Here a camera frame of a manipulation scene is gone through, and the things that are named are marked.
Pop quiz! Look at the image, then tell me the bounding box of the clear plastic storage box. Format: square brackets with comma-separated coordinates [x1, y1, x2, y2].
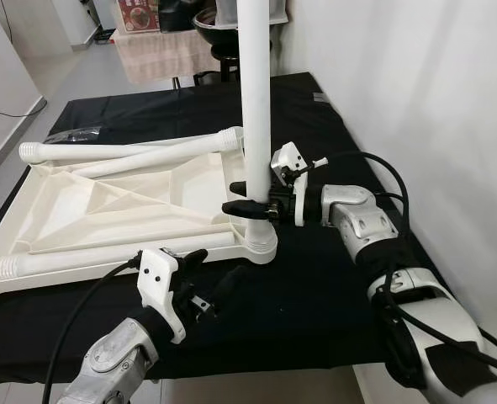
[214, 0, 289, 26]

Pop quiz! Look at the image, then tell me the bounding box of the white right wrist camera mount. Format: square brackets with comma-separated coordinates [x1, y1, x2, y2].
[270, 141, 330, 193]

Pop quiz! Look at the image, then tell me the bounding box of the beige cloth-covered table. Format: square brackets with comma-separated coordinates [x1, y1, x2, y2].
[114, 29, 224, 85]

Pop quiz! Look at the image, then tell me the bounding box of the black tablecloth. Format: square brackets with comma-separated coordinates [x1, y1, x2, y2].
[0, 72, 438, 392]

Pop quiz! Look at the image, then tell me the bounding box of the red printed carton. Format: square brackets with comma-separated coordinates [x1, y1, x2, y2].
[114, 0, 161, 35]

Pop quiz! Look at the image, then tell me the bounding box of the black round stool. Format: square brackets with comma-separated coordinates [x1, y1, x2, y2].
[193, 38, 241, 85]

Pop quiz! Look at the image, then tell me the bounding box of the black bag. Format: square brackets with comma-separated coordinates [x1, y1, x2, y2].
[157, 0, 203, 35]

